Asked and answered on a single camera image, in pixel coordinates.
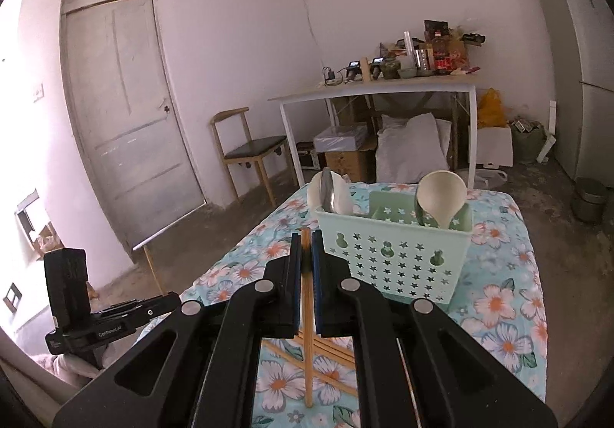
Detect metal spoon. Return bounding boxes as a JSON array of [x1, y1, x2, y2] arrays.
[[320, 167, 340, 214]]

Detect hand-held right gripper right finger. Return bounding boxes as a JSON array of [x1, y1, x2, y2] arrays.
[[311, 230, 560, 428]]

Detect wooden chair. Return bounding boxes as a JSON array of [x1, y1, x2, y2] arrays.
[[210, 107, 298, 205]]

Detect white panel door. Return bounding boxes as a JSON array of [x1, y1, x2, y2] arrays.
[[60, 0, 208, 256]]

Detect floral blue tablecloth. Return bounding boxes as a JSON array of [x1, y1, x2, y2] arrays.
[[192, 182, 548, 428]]

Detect white pillow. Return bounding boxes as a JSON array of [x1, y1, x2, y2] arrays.
[[375, 112, 452, 184]]

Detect brown cardboard box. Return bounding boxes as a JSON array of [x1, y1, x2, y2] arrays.
[[325, 147, 377, 183]]

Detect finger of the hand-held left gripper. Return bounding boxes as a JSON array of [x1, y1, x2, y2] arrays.
[[103, 292, 183, 324]]

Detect white pipe piece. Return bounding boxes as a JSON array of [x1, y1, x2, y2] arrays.
[[537, 101, 558, 165]]

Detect grey refrigerator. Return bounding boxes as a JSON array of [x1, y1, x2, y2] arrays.
[[534, 0, 614, 182]]

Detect white foam box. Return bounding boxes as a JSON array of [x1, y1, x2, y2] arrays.
[[313, 123, 369, 153]]

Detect white rod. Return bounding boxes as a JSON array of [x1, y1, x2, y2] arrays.
[[133, 202, 208, 251]]

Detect red label bottle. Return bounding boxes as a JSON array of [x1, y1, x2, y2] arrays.
[[432, 31, 449, 74]]

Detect clear plastic bag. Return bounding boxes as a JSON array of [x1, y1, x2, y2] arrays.
[[472, 168, 509, 189]]

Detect green sack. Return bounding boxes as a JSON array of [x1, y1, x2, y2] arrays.
[[508, 118, 550, 165]]

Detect red snack bag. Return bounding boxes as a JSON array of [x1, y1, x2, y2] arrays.
[[446, 40, 471, 71]]

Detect yellow plastic bag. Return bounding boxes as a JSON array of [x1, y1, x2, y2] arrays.
[[476, 87, 508, 129]]

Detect person's left forearm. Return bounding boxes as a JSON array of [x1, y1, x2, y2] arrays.
[[33, 354, 104, 388]]

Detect white table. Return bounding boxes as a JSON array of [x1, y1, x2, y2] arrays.
[[267, 75, 478, 191]]

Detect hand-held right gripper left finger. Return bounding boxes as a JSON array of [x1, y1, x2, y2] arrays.
[[53, 232, 304, 428]]

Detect green plastic utensil basket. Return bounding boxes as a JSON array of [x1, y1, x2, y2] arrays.
[[314, 190, 473, 306]]

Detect wooden stick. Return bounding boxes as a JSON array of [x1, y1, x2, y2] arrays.
[[143, 246, 165, 295]]

